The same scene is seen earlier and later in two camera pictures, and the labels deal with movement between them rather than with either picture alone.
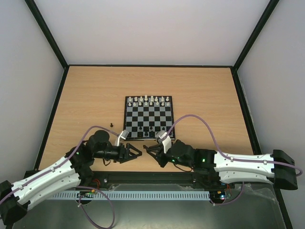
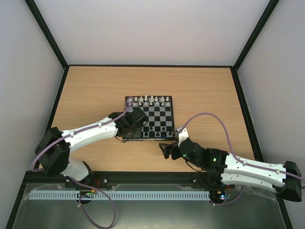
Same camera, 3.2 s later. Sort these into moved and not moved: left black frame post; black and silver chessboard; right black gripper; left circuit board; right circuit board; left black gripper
Moved: left black gripper; right black gripper
Not moved: right circuit board; black and silver chessboard; left black frame post; left circuit board
